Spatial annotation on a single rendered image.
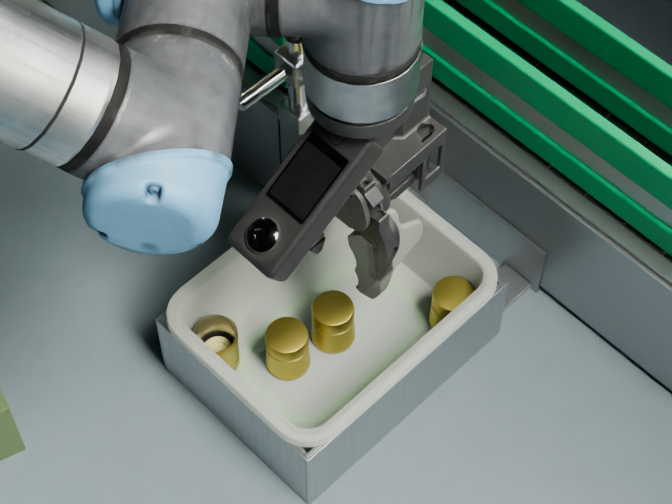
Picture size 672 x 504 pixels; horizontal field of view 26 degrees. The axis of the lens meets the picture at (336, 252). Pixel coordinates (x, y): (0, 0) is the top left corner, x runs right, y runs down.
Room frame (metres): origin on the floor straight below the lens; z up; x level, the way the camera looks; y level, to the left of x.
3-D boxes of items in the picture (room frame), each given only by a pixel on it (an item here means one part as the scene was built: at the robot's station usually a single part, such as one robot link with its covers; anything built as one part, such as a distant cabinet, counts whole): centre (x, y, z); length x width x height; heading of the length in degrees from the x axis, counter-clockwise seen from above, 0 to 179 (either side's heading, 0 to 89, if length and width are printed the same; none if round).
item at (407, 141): (0.61, -0.02, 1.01); 0.09 x 0.08 x 0.12; 136
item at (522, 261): (0.61, -0.02, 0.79); 0.27 x 0.17 x 0.08; 135
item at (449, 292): (0.61, -0.09, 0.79); 0.04 x 0.04 x 0.04
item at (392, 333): (0.59, 0.00, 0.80); 0.22 x 0.17 x 0.09; 135
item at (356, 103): (0.61, -0.01, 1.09); 0.08 x 0.08 x 0.05
